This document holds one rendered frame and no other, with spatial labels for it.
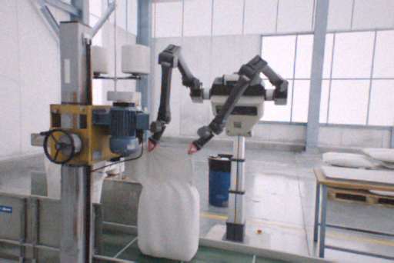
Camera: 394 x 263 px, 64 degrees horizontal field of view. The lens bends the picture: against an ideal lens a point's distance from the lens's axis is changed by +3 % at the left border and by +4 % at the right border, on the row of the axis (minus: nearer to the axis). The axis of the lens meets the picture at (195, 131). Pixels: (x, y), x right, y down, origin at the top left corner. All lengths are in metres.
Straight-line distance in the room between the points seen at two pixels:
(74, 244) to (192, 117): 8.69
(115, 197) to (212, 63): 8.06
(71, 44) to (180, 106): 8.81
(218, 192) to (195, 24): 7.37
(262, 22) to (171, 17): 2.98
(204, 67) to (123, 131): 8.71
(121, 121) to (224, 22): 8.93
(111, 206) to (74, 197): 0.86
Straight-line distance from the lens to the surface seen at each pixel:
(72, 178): 1.77
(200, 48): 10.37
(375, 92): 10.05
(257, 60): 1.72
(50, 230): 2.29
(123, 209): 2.57
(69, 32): 1.76
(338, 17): 10.21
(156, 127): 1.87
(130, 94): 1.62
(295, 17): 10.17
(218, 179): 4.09
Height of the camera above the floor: 1.36
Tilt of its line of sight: 5 degrees down
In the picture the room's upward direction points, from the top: 2 degrees clockwise
